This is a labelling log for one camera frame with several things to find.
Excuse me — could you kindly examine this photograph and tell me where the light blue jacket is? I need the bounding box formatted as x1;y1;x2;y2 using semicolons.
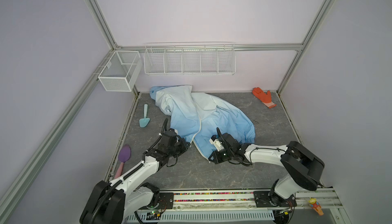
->
150;85;256;159

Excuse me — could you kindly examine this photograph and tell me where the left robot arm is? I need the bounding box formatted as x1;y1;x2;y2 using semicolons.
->
79;129;190;224

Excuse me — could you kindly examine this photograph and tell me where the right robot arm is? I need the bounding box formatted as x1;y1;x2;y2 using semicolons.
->
208;130;325;206

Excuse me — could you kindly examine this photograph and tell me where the mint green trowel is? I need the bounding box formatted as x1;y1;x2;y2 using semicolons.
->
139;104;150;128

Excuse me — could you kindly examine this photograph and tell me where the purple pink brush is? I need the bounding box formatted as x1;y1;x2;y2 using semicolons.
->
114;144;131;179

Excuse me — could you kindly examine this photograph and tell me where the orange red glove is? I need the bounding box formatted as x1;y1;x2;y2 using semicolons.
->
252;87;276;109

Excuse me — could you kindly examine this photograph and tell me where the white slotted vent strip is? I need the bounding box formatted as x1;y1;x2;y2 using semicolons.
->
138;210;275;224

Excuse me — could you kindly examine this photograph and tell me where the green circuit board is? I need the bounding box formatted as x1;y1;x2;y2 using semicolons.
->
146;212;161;221

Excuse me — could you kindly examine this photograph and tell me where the white mesh box basket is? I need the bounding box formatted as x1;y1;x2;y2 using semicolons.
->
98;50;143;92

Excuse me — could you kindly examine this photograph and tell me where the orange yellow toy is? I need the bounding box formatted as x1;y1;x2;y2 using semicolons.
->
308;198;324;216

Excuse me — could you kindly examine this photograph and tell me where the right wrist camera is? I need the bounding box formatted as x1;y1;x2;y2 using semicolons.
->
209;135;224;152

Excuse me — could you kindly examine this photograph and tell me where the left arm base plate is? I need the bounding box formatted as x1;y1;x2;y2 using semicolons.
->
141;192;174;210

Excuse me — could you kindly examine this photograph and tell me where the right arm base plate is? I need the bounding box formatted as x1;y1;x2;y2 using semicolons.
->
253;190;297;208

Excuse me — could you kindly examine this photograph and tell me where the white wire shelf basket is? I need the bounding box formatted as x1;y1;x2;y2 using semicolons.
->
144;42;236;76

